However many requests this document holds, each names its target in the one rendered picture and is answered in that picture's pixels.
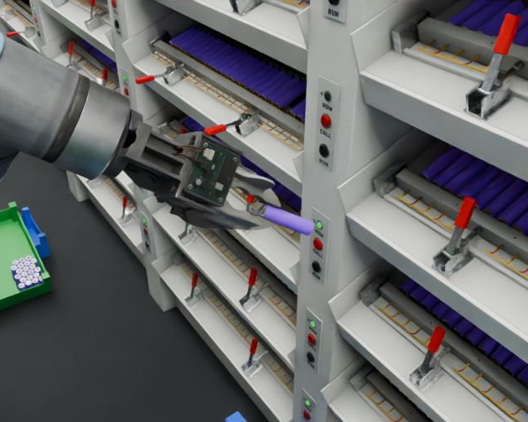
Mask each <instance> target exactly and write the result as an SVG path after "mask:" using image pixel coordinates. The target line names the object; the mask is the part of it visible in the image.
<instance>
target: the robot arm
mask: <svg viewBox="0 0 528 422"><path fill-rule="evenodd" d="M152 129H153V127H152V126H150V125H148V124H146V123H144V122H143V117H142V114H141V113H139V112H137V111H134V110H132V109H131V103H130V100H129V99H128V98H127V96H125V95H123V94H121V93H119V92H117V91H115V90H113V89H109V88H107V87H106V81H105V80H104V79H102V78H97V79H96V81H94V80H92V79H90V78H88V77H86V76H84V75H82V74H80V73H78V72H76V71H74V70H72V69H70V68H68V67H66V66H64V65H62V64H60V63H58V62H56V61H54V60H52V59H50V58H48V57H46V56H44V55H42V54H40V53H38V52H36V51H34V50H32V49H30V48H28V47H25V46H23V45H21V44H19V43H17V42H15V41H13V40H11V39H9V38H7V37H5V36H3V34H2V33H1V32H0V182H1V181H2V180H3V178H4V177H5V175H6V173H7V171H8V168H9V166H10V165H11V163H12V162H13V160H14V158H15V157H16V156H17V155H18V153H19V152H24V153H26V154H29V155H30V156H33V157H37V158H38V159H41V160H44V161H46V162H49V163H50V164H52V165H55V166H56V167H60V168H63V169H64V170H67V171H69V172H72V173H74V174H77V175H79V176H82V177H83V178H87V179H90V180H93V179H96V178H98V177H99V176H100V175H102V174H104V175H106V176H108V177H110V178H115V177H117V176H118V175H119V174H120V173H121V172H122V171H123V172H124V173H125V174H126V175H127V176H128V177H129V178H130V179H131V180H132V181H133V182H134V183H135V184H136V185H137V186H138V187H140V188H144V189H147V190H149V191H151V192H153V193H154V195H153V196H155V197H156V198H157V201H158V203H164V202H165V203H167V204H168V205H170V206H172V208H171V210H170V213H171V214H174V215H177V216H179V217H180V218H181V219H182V220H183V221H185V222H186V223H188V224H191V225H193V226H196V227H200V228H205V229H242V230H259V229H266V228H269V227H272V226H274V224H275V223H274V222H272V221H271V220H269V219H266V218H264V217H262V216H261V215H254V216H252V215H250V214H249V213H248V212H247V211H246V210H239V209H235V208H233V207H232V206H231V205H230V203H229V202H228V201H227V200H226V198H227V195H228V192H229V190H230V188H239V189H240V190H241V191H242V192H243V193H244V194H245V195H252V196H254V197H255V198H256V199H257V200H258V201H259V203H264V204H268V205H271V206H273V207H275V208H280V207H281V204H280V202H279V201H278V199H277V196H276V194H275V193H274V192H273V191H272V190H271V188H272V187H274V186H275V183H274V182H273V181H272V180H270V179H268V178H264V177H260V176H258V175H257V174H256V173H255V172H253V171H252V170H250V169H248V168H246V167H244V166H243V165H242V163H241V162H240V160H241V156H240V155H242V153H243V152H242V151H240V150H238V149H236V148H234V147H232V146H230V145H228V144H225V143H224V142H221V141H219V140H217V139H215V138H213V137H212V136H209V135H207V134H205V133H203V132H202V131H196V132H190V133H186V134H181V135H177V136H176V138H175V140H172V139H169V138H167V137H165V136H163V135H161V134H159V133H157V132H155V131H152ZM209 140H210V141H209ZM216 143H217V144H216Z"/></svg>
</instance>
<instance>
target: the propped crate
mask: <svg viewBox="0 0 528 422"><path fill-rule="evenodd" d="M8 206H9V208H7V209H4V210H1V211H0V310H2V309H4V308H6V307H9V306H12V305H15V304H18V303H19V302H22V301H26V300H28V299H31V298H33V297H36V296H39V295H42V294H44V293H46V292H49V291H52V288H51V282H50V276H49V273H48V272H47V271H46V269H45V268H44V265H43V262H42V260H41V259H40V257H39V254H38V252H37V250H36V248H35V246H34V243H33V241H32V240H31V237H30V235H29V233H28V231H27V229H26V227H25V224H24V222H23V220H22V218H21V216H20V214H19V211H18V208H17V205H16V203H15V202H11V203H9V204H8ZM27 255H30V256H32V259H36V260H37V263H38V267H40V269H41V273H42V274H41V277H42V279H43V283H42V284H39V285H36V286H33V287H30V288H28V289H26V290H23V291H19V290H18V289H17V286H16V282H15V281H14V280H13V275H12V271H11V266H12V265H13V264H12V262H13V261H14V260H19V259H20V258H24V259H25V257H26V256H27Z"/></svg>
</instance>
